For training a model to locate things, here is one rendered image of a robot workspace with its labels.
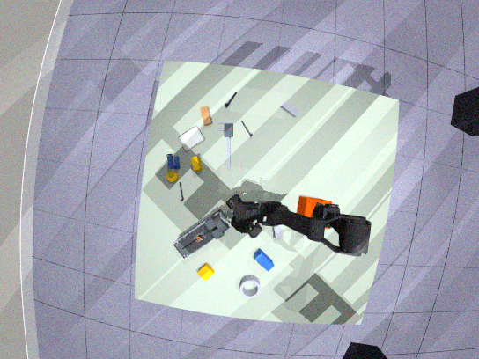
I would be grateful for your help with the yellow block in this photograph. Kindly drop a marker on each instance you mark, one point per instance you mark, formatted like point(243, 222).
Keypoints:
point(196, 161)
point(206, 271)

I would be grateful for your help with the blue block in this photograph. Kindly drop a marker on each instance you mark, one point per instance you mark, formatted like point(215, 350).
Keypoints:
point(263, 259)

